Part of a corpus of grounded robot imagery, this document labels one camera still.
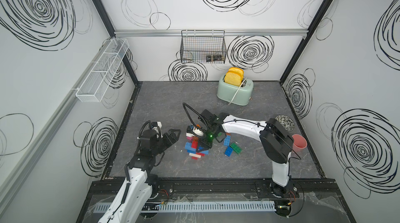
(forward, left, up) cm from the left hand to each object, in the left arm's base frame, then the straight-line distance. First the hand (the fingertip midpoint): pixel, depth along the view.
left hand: (176, 134), depth 80 cm
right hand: (-5, -11, -6) cm, 14 cm away
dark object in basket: (+38, -20, +21) cm, 48 cm away
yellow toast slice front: (+34, -32, +9) cm, 47 cm away
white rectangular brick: (-8, -10, -7) cm, 15 cm away
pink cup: (-2, -65, -3) cm, 65 cm away
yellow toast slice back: (+39, -34, +12) cm, 53 cm away
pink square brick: (+2, -6, -10) cm, 12 cm away
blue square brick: (-4, -28, -10) cm, 30 cm away
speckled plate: (+14, -66, -8) cm, 68 cm away
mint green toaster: (+28, -28, +3) cm, 40 cm away
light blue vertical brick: (+2, -28, -10) cm, 29 cm away
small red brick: (-4, -9, -2) cm, 11 cm away
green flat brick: (-3, -32, -9) cm, 34 cm away
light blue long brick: (-5, -6, -4) cm, 9 cm away
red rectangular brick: (-8, -12, -5) cm, 15 cm away
